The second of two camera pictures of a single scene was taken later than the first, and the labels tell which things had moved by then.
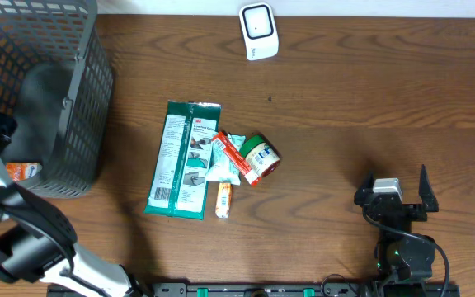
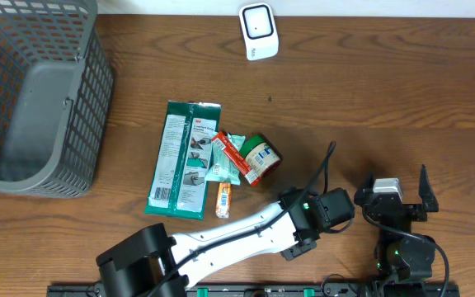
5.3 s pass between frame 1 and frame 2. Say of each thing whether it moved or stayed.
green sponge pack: stayed
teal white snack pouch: stayed
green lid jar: stayed
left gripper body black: moved
